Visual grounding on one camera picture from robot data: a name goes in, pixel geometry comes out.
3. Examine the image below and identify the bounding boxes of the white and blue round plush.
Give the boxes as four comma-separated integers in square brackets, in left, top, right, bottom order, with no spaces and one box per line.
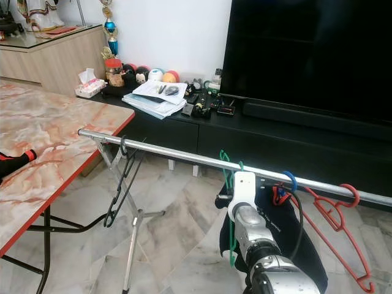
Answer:
[147,67,164,82]

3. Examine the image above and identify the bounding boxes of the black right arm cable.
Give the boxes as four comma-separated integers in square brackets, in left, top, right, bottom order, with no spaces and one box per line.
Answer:
[282,190,306,261]

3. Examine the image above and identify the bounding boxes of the black incense pot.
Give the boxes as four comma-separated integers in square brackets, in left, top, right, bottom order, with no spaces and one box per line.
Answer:
[0,9,18,34]

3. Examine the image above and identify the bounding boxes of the green plastic hanger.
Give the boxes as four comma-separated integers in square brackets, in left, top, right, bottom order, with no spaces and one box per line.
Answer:
[219,150,246,267]

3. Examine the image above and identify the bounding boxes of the brown jar with red lid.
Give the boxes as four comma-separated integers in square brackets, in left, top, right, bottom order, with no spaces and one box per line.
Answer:
[105,57,125,86]

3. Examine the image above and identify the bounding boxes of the navy polo shirt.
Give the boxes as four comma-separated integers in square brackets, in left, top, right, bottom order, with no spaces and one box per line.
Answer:
[214,181,330,294]

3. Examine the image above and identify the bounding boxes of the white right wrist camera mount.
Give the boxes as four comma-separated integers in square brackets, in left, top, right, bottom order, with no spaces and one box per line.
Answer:
[227,171,257,220]

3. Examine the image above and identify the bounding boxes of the black television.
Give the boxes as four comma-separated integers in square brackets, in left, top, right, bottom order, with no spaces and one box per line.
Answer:
[220,0,392,126]

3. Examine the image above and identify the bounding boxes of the light wooden sideboard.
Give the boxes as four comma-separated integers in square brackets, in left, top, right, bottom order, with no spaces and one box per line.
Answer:
[0,24,108,96]

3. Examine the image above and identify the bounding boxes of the red flat packet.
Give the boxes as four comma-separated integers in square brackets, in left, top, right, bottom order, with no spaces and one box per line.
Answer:
[44,25,77,34]

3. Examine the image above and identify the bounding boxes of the black soundbar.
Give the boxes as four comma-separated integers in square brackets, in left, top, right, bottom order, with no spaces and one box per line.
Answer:
[242,101,392,145]

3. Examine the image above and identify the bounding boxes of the black tape dispenser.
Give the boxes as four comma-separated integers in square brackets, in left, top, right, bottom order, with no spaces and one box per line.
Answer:
[194,97,214,118]

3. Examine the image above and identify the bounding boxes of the red plastic hanger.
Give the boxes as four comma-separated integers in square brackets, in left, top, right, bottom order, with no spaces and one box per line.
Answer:
[303,183,375,293]

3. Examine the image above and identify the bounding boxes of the white porcelain statue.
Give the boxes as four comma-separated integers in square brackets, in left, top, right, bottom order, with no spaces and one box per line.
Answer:
[17,0,65,32]

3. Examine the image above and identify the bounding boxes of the blue and gold trophy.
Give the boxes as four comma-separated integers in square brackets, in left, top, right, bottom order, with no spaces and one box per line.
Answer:
[101,0,120,57]

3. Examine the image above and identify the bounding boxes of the marble pattern folding table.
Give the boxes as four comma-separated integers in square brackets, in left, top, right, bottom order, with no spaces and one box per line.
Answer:
[0,78,135,294]

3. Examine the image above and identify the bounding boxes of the clear bottle with black cap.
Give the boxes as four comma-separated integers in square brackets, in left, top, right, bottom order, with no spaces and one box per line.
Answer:
[211,67,223,88]

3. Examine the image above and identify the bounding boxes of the black TV console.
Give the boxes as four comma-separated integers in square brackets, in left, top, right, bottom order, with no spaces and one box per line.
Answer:
[77,91,392,197]

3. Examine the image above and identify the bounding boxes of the black plastic hanger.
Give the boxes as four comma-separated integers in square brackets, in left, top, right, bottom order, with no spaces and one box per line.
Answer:
[103,136,145,228]

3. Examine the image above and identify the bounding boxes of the stack of white papers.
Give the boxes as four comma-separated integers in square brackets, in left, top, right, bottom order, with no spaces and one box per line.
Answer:
[122,80,187,119]

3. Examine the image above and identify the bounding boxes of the black and white mouse plush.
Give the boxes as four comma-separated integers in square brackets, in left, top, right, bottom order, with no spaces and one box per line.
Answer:
[134,66,149,85]

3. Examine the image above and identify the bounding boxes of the orange round plush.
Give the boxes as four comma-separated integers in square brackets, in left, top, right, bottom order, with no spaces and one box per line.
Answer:
[161,70,180,83]

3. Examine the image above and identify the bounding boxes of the small black box red display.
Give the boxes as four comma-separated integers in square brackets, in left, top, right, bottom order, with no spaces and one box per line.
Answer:
[216,104,236,117]

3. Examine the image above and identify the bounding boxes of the white tissue box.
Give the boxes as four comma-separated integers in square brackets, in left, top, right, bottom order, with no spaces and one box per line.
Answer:
[77,67,108,99]

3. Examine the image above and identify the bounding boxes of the silver metal clothes rack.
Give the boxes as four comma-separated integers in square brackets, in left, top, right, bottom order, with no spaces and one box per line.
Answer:
[77,128,392,294]

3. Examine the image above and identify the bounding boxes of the blue plastic hanger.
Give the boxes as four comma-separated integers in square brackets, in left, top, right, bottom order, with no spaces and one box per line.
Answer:
[281,170,299,194]

